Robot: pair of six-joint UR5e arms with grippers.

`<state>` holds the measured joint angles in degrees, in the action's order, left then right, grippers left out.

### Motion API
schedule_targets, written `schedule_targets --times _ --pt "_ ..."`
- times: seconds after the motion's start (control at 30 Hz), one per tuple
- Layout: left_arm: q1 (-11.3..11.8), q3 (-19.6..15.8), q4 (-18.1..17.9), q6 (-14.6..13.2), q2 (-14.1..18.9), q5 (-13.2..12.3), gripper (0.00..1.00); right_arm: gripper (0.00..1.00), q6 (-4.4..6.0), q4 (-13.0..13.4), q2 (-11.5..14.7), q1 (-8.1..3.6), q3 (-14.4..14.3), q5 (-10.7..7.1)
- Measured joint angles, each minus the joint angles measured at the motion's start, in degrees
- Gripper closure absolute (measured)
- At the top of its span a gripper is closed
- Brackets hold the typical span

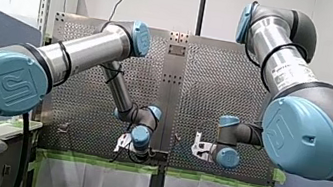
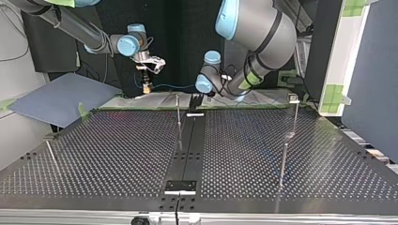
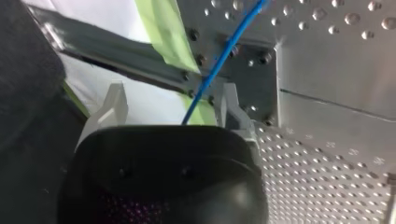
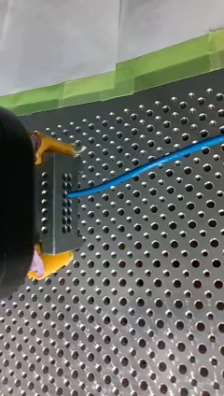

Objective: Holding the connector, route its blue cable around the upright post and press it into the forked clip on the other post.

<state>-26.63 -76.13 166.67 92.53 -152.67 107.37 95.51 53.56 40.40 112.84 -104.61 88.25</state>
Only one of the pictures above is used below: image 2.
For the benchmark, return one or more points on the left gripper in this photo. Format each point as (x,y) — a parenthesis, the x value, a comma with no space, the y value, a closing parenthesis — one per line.
(195,99)

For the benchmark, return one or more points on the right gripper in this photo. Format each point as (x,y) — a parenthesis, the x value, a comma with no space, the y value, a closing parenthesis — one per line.
(145,76)

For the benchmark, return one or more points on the grey board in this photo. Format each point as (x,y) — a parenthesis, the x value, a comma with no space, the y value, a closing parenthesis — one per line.
(62,98)

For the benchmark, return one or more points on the black panel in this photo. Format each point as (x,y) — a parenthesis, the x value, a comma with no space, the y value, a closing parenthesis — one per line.
(184,37)

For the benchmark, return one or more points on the metal post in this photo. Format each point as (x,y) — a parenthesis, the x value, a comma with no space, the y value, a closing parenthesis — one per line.
(51,153)
(295,115)
(178,109)
(283,162)

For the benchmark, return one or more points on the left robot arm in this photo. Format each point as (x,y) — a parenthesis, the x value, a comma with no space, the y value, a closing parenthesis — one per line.
(266,34)

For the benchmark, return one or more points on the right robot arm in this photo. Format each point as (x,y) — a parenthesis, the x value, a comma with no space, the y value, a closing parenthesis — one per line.
(83,30)

